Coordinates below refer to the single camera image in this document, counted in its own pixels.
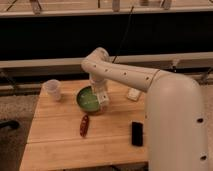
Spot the green ceramic bowl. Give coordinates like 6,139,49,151
76,86,103,114

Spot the clear plastic cup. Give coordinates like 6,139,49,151
43,79,62,101

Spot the black chair base leg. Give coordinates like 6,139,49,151
0,120,19,129

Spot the small white box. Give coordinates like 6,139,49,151
126,88,141,101

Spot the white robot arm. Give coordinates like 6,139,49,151
81,47,210,171

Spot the black hanging cable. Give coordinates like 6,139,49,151
111,5,136,65

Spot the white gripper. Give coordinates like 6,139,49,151
92,85,109,107

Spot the black rectangular block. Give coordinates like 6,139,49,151
132,122,143,146

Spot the dark red bottle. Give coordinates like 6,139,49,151
80,115,89,137

